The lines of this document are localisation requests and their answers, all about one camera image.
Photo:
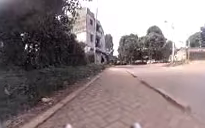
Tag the tall green tree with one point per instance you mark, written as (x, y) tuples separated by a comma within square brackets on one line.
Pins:
[(56, 16)]

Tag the group of trees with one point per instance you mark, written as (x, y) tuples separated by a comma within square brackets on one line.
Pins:
[(153, 43)]

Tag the boundary wall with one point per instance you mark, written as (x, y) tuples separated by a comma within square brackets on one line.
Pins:
[(200, 54)]

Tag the grey asphalt road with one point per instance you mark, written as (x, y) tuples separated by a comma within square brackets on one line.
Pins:
[(190, 83)]

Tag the overgrown grass verge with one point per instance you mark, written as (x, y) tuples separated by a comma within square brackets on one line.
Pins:
[(23, 86)]

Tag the concrete kerb beside verge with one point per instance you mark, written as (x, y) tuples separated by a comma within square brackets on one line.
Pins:
[(63, 101)]

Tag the red brick path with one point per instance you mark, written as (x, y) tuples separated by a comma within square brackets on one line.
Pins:
[(113, 100)]

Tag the robot's own part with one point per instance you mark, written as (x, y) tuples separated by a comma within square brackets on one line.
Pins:
[(68, 126), (135, 125)]

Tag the dark hedge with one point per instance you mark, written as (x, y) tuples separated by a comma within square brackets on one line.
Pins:
[(56, 53)]

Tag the raised kerb beside road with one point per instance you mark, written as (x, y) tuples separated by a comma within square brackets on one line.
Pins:
[(163, 94)]

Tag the pale multistorey building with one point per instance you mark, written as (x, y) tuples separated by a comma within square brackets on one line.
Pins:
[(85, 31)]

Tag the pole beside building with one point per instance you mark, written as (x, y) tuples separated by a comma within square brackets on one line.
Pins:
[(96, 33)]

